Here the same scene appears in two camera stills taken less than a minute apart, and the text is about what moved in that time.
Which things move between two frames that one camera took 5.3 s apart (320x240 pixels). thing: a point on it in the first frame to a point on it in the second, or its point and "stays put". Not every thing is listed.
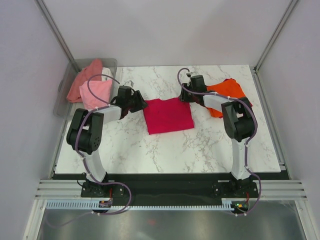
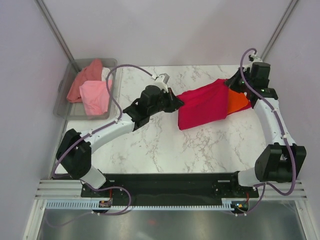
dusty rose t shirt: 94,68 stays put
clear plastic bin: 95,85 stays put
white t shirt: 107,71 stays put
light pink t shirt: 101,90 stays put
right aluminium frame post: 291,7 stays put
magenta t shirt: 167,115 to 207,103
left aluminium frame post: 46,13 stays put
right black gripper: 183,97 to 232,83
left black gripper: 141,103 to 171,98
